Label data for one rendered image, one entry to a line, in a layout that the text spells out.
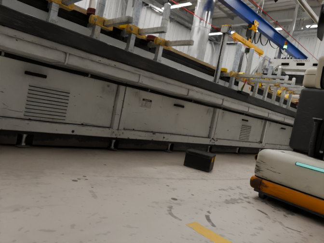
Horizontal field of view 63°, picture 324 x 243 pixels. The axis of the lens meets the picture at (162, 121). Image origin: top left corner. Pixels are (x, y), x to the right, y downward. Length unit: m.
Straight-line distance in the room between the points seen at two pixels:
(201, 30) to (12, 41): 6.03
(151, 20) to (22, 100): 9.94
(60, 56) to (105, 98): 0.54
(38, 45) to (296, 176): 1.45
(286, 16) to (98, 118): 10.63
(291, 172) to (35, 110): 1.47
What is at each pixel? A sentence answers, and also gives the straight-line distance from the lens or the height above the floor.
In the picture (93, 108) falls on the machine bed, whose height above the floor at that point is 0.29.
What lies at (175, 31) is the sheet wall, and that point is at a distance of 12.34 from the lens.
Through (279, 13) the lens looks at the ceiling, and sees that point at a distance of 12.14.
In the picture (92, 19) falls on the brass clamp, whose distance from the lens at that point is 1.62.
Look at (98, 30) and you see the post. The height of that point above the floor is 0.76.
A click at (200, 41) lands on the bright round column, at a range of 7.08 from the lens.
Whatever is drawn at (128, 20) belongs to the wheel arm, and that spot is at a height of 0.80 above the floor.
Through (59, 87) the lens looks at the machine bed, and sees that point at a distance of 1.80.
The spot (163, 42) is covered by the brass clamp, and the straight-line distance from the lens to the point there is 1.93.
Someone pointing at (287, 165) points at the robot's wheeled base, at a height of 0.23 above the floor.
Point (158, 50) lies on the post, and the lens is 1.91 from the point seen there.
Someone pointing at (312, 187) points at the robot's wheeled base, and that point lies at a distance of 1.47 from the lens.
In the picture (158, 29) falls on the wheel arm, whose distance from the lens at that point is 1.64.
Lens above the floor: 0.39
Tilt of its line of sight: 3 degrees down
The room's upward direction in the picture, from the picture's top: 11 degrees clockwise
